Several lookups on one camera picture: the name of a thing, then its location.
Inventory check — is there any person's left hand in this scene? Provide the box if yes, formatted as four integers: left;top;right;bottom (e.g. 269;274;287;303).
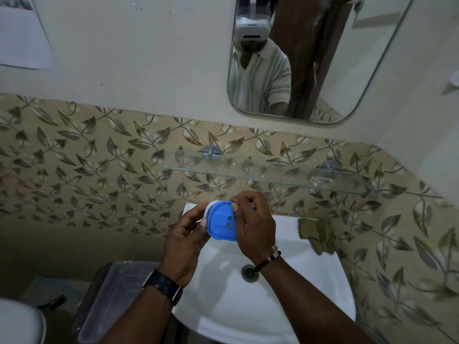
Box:
158;202;211;288

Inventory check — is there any person's right hand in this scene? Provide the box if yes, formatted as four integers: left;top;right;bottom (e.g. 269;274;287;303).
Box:
229;191;278;266

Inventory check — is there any blue-lidded white round container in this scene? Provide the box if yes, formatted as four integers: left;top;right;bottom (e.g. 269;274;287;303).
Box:
197;200;257;242

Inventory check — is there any person's left forearm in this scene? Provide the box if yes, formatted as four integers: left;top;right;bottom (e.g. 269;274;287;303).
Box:
100;281;180;344

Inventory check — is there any person's right forearm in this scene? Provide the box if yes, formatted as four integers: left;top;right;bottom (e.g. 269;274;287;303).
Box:
256;255;378;344

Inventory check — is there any clear glass shelf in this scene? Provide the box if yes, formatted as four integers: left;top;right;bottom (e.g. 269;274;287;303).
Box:
161;148;378;198

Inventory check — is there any metal sink drain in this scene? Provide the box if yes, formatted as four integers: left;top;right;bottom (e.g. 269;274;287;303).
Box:
241;264;260;283

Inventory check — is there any black wristwatch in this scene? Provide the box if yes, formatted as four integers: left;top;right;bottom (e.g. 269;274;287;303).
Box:
142;269;184;307

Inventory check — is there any white ceramic sink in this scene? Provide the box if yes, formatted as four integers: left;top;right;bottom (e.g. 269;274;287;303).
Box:
172;202;356;344

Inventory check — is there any olive green cloth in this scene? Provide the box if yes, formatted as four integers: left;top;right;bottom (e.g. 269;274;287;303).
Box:
297;217;338;256

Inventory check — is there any clear plastic storage bin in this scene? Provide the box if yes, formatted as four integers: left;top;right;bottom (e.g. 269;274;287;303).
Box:
70;261;163;344

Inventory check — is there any white toilet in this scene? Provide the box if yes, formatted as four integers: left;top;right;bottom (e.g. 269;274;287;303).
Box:
0;297;47;344

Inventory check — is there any black beaded bracelet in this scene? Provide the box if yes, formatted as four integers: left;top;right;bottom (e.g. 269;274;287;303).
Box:
253;246;282;273

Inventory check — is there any rounded wall mirror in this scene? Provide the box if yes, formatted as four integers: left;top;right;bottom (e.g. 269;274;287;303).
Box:
227;0;417;125

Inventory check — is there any white paper wall sheet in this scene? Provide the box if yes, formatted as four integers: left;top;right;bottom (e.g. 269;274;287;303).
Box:
0;0;57;70

